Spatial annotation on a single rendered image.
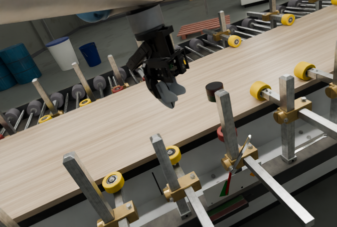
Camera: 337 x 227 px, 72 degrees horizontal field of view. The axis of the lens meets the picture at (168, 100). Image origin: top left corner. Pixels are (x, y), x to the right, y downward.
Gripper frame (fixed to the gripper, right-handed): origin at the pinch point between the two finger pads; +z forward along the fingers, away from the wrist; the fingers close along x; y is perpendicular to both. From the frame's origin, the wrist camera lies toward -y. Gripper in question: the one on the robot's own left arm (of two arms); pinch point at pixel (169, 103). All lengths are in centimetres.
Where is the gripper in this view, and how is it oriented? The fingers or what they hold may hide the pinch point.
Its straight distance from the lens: 62.0
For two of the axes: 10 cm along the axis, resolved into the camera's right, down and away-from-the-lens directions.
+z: 3.0, 8.4, 4.6
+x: 5.8, -5.4, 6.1
